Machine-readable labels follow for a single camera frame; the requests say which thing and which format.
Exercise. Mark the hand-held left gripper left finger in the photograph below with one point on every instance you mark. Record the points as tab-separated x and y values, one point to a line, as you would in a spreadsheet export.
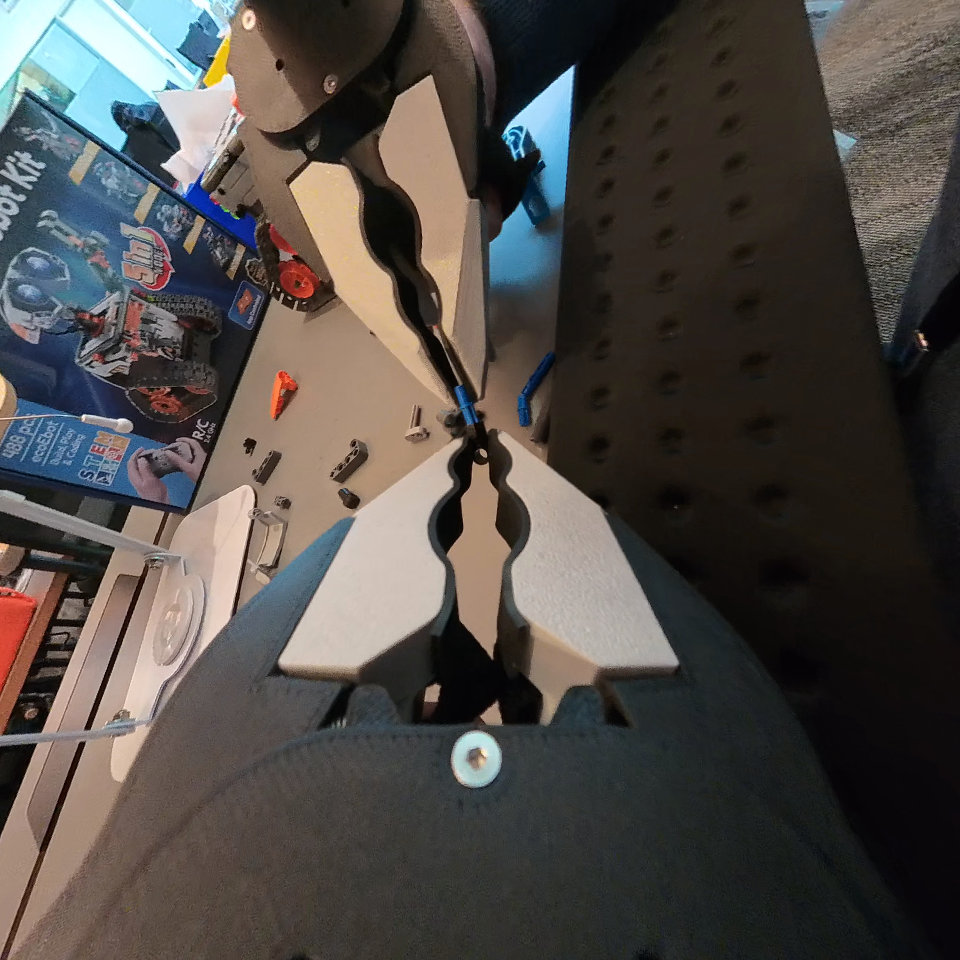
367	585

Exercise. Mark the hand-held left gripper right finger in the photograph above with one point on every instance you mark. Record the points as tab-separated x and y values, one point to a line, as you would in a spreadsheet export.
585	592

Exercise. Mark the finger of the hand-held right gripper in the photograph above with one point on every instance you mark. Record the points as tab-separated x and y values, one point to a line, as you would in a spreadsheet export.
337	225
442	165

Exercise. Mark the blue plastic pin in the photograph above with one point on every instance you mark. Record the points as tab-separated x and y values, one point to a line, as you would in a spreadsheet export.
465	401

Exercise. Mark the person's right hand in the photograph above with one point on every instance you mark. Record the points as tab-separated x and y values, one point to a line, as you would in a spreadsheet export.
494	217

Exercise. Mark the black plastic pin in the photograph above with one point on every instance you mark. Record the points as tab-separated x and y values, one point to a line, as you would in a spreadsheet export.
349	498

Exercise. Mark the blue brick assembly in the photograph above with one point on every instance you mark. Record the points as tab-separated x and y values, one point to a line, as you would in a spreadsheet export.
536	202

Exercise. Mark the clear plastic curved piece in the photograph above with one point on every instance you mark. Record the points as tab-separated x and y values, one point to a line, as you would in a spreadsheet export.
274	540

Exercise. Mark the yellow container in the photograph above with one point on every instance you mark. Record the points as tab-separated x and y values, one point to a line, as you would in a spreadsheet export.
217	64

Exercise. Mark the blue storage bin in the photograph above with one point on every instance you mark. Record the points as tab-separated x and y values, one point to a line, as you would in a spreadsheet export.
232	232

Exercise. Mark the grey beam with holes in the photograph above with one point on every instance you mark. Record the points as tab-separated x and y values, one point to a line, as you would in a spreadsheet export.
349	460

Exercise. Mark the white crumpled paper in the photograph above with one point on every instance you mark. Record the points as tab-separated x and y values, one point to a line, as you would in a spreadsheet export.
195	120

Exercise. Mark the dark grey brick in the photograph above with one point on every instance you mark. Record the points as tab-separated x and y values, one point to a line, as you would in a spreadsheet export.
267	466

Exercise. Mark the wooden book stand white base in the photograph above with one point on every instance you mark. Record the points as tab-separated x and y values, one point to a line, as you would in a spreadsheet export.
217	540

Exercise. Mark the white t-shaped piece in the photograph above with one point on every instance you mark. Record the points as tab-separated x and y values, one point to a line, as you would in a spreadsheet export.
415	427

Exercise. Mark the grey cylinder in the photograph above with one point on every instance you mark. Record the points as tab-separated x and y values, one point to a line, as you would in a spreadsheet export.
540	426

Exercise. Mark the orange triangular brick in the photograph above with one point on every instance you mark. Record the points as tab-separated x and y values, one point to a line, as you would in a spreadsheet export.
283	390

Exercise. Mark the small black clip piece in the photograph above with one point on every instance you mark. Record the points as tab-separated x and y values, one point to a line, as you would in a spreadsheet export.
249	446

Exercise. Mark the blue angled beam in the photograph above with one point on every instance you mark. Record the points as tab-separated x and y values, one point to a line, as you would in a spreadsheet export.
536	386

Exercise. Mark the blue robot kit box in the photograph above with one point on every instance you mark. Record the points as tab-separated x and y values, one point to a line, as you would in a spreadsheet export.
90	262

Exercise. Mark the orange box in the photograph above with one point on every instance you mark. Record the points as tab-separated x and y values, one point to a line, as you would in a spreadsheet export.
15	637

